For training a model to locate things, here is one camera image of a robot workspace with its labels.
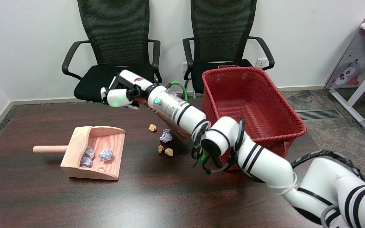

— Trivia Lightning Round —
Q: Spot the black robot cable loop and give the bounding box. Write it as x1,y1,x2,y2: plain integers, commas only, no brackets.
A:
191,118,365,187

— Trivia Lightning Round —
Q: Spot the brown straw hand broom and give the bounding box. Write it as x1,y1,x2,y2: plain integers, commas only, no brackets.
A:
130,97,192,140

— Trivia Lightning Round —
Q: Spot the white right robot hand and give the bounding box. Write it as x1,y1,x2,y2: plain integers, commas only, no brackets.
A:
100,70,157,110

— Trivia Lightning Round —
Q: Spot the red woven basket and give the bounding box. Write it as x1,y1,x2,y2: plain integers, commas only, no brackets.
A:
202,66,307,171

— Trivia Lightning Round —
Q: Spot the pink owl print panel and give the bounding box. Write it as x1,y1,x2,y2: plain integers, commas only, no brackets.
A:
325,0,365,90

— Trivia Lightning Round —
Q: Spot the wooden dustpan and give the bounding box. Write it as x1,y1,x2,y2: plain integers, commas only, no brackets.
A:
33,126,126,181

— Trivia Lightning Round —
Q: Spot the white paper ball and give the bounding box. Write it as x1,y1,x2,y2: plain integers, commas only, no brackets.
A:
80,146,95,168
159,129,173,143
98,148,114,161

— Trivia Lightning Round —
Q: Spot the black mesh office chair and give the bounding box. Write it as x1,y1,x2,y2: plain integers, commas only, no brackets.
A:
182,0,275,98
62,0,163,103

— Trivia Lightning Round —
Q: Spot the metal floor vent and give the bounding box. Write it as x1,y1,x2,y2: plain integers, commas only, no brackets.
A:
295,109,344,122

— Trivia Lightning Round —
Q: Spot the green robot cable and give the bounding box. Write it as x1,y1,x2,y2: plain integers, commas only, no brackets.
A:
166,81,208,164

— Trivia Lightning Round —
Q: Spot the white desk frame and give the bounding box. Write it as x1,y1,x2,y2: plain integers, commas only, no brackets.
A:
329,55,365,129

